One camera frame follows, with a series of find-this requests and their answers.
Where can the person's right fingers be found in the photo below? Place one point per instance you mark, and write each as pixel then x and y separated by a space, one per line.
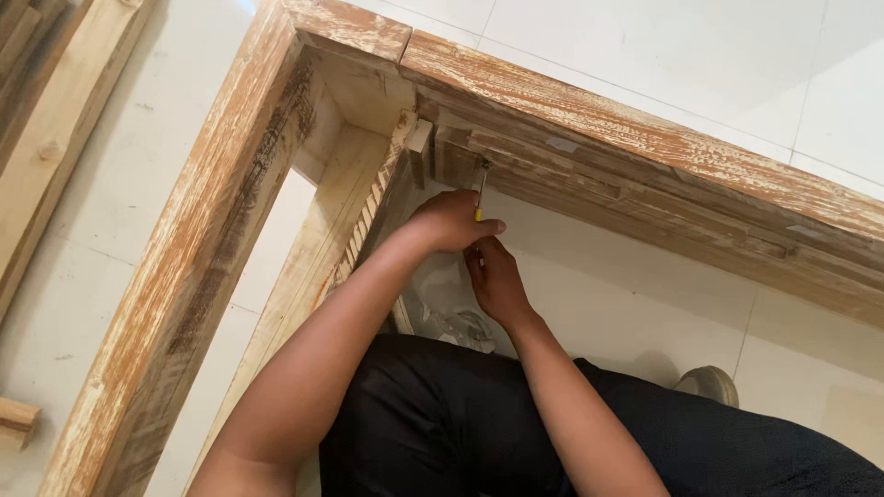
pixel 475 262

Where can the person's black trousers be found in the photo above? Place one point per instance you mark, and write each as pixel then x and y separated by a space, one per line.
pixel 552 428

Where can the whitewashed wooden table frame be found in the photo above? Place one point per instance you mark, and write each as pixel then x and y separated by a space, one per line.
pixel 290 207

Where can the light wooden plank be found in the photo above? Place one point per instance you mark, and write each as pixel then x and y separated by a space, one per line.
pixel 48 138

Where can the small wooden block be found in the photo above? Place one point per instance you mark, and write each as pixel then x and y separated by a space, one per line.
pixel 16 418

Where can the clear plastic bag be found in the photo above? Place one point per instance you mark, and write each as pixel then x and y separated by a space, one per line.
pixel 442 304

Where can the person's grey shoe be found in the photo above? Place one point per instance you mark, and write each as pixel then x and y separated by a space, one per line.
pixel 708 384

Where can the person's right hand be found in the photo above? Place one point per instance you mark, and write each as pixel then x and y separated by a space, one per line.
pixel 496 281

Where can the stack of dark wooden boards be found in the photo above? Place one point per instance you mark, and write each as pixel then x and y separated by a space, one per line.
pixel 25 41

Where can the person's left hand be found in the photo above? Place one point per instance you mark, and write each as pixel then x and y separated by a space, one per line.
pixel 445 219

